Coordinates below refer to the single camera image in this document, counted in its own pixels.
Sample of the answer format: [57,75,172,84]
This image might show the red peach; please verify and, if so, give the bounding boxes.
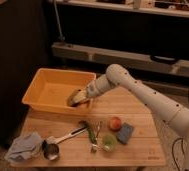
[108,117,122,131]

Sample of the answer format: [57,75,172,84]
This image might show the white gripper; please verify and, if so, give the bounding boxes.
[73,79,107,103]

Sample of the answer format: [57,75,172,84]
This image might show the silver fork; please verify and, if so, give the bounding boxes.
[90,121,102,153]

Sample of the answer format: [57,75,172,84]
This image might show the yellow plastic bin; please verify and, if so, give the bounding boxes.
[22,68,96,115]

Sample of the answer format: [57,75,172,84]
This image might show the grey lower shelf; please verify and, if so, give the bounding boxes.
[52,42,189,77]

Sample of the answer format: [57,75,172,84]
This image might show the green cucumber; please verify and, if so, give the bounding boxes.
[79,120,96,143]

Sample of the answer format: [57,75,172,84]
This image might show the grey crumpled cloth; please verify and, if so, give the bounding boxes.
[5,132,43,162]

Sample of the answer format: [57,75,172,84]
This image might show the metal measuring cup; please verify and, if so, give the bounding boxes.
[42,140,59,161]

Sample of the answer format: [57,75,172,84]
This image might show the black floor cable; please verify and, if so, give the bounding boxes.
[171,61,189,171]

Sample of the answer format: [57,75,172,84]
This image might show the small green cup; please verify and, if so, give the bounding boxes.
[102,134,117,152]

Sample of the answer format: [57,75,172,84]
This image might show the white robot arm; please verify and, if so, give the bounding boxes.
[71,64,189,171]

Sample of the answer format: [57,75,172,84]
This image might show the blue sponge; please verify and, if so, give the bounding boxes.
[116,123,133,145]

